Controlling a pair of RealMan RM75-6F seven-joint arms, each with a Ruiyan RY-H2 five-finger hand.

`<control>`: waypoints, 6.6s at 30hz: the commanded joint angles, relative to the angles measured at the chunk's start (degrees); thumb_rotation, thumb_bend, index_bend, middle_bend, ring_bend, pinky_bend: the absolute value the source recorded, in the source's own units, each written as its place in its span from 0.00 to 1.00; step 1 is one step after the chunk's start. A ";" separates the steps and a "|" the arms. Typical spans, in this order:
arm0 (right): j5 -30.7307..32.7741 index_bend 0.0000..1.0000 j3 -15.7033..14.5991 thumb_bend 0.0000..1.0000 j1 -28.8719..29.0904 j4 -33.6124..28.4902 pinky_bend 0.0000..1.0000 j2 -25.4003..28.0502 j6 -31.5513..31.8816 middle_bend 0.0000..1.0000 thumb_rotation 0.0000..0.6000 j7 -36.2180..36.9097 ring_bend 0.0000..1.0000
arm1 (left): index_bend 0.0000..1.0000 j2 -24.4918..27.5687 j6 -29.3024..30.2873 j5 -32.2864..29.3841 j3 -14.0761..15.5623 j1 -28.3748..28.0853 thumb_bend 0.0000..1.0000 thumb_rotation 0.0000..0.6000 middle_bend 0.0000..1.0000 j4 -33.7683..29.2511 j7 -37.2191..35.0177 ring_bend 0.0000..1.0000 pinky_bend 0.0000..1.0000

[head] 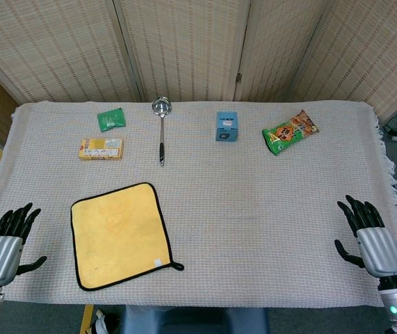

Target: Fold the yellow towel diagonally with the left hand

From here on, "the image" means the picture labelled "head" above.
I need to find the woven folding screen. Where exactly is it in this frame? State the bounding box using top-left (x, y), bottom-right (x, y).
top-left (0, 0), bottom-right (397, 121)

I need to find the green orange snack bag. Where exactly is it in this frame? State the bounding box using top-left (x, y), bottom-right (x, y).
top-left (261, 109), bottom-right (321, 157)

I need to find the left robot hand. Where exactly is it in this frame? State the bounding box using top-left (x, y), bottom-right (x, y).
top-left (0, 202), bottom-right (48, 287)

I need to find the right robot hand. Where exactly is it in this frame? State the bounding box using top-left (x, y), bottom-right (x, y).
top-left (334, 195), bottom-right (397, 279)

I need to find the green snack packet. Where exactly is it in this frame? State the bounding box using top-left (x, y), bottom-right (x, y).
top-left (97, 107), bottom-right (128, 133)

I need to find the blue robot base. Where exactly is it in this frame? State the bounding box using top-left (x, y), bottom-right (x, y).
top-left (120, 305), bottom-right (270, 334)

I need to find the steel ladle black handle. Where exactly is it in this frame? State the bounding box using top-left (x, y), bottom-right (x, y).
top-left (151, 95), bottom-right (172, 168)

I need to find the black cable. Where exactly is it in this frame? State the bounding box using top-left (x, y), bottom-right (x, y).
top-left (382, 116), bottom-right (397, 137)

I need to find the yellow cloth black trim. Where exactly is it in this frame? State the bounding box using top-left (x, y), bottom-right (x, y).
top-left (70, 182), bottom-right (185, 292)

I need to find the yellow cardboard box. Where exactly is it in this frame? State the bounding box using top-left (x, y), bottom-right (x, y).
top-left (78, 138), bottom-right (124, 161)

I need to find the white woven tablecloth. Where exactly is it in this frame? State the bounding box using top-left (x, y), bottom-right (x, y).
top-left (0, 100), bottom-right (397, 309)

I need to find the blue small carton box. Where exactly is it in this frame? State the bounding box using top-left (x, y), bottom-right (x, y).
top-left (215, 111), bottom-right (239, 143)

